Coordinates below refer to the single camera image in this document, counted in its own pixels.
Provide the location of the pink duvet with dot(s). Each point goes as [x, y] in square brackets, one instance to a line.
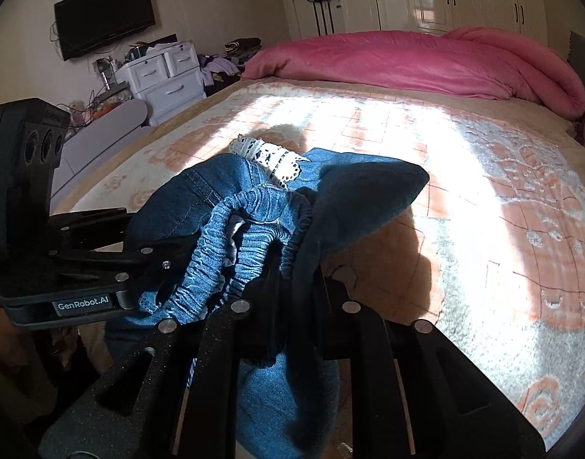
[392, 62]

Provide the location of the grey headboard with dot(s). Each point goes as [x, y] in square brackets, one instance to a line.
[579, 48]

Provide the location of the grey padded bench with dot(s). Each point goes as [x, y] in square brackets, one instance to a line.
[106, 122]

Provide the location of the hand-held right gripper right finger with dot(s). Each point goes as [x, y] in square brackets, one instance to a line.
[335, 325]

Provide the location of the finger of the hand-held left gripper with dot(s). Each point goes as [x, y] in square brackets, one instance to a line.
[106, 258]
[91, 222]

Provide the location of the orange and white printed blanket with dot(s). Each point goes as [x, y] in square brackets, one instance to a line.
[464, 177]

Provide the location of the light purple cloth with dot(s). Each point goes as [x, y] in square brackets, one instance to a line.
[218, 69]

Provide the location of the black wall television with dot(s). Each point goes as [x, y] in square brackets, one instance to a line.
[106, 16]

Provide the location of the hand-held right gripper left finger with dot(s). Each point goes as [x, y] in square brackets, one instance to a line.
[216, 344]

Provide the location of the blue denim pants with lace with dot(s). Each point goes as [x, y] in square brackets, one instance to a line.
[359, 191]

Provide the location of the dark folded cloth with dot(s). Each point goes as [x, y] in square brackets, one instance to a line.
[242, 47]

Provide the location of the white drawer cabinet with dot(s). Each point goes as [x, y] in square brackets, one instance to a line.
[168, 86]

